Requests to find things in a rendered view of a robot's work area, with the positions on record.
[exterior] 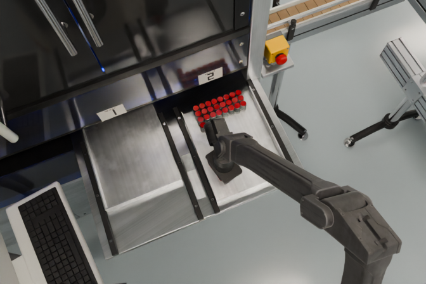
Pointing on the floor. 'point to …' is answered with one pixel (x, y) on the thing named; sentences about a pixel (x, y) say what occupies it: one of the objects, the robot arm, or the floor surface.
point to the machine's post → (258, 18)
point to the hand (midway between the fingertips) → (224, 171)
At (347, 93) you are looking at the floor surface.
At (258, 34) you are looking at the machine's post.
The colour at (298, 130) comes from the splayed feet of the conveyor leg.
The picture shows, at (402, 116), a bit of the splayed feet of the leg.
